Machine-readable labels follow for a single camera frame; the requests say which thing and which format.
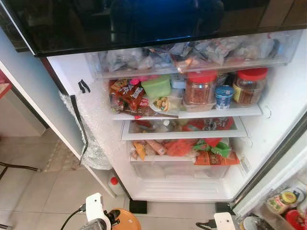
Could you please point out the clear bag frozen food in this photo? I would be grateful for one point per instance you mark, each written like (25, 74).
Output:
(122, 60)
(216, 50)

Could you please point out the green snack packet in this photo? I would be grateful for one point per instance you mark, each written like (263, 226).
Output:
(213, 146)

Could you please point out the pink food packet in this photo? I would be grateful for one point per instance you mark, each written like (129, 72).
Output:
(156, 147)

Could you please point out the black fridge foot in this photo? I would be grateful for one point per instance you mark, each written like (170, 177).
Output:
(137, 206)
(224, 207)

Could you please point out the red-lid jar yellow label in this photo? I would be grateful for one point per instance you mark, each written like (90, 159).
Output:
(249, 88)

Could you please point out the orange snack packet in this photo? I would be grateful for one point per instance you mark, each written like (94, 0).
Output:
(216, 159)

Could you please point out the pink plastic lid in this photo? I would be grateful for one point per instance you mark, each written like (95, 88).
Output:
(136, 80)

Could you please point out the red snack packet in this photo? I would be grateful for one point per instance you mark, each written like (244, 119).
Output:
(134, 96)

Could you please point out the white round cap container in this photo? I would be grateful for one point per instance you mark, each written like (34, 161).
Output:
(250, 223)

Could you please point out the orange-red plastic bag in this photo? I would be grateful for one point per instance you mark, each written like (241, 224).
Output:
(178, 147)

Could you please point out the thin white fridge shelf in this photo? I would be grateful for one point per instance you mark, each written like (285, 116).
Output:
(216, 112)

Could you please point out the white fridge body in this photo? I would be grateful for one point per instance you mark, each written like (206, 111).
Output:
(283, 96)

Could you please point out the clear bag of peanuts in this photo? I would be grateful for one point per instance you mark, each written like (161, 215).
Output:
(163, 104)

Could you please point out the white bottle red cap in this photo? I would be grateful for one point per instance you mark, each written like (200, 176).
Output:
(115, 186)

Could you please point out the blue white yogurt cup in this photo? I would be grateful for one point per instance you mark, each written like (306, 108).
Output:
(223, 98)

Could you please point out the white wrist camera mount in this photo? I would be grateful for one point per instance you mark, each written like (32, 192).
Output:
(224, 221)
(96, 206)

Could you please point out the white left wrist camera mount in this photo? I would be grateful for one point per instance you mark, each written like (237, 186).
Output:
(96, 206)

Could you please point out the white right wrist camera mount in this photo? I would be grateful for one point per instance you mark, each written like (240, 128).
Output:
(224, 221)

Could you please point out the clear crisper drawer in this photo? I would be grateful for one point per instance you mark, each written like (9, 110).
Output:
(182, 170)

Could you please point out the white lined open fridge door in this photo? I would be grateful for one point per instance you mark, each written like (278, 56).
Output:
(288, 167)

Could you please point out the yellow-lid jar green label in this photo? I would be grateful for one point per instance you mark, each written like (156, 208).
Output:
(280, 201)

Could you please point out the bubble wrap sheet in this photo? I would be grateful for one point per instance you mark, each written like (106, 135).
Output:
(93, 143)

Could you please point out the glossy black fridge door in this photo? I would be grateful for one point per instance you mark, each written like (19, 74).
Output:
(144, 19)

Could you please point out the green plastic container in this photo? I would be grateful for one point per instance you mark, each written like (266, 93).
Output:
(156, 87)

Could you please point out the round orange container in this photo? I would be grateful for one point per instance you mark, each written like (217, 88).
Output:
(127, 220)

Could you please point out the black tape piece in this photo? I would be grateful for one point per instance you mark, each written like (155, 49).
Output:
(84, 86)

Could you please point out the white framed glass shelf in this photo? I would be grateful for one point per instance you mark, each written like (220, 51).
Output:
(192, 134)

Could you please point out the yellow snack packet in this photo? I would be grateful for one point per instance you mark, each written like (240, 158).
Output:
(139, 151)

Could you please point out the clear plastic food box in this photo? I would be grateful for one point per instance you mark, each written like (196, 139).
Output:
(199, 107)

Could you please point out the red-lid jar red flakes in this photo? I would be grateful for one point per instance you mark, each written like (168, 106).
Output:
(200, 88)

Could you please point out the red printed food packet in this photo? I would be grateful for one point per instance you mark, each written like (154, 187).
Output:
(208, 123)

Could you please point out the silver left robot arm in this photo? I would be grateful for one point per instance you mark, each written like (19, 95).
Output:
(93, 225)

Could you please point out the round red container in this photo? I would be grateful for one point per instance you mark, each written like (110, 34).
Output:
(295, 220)

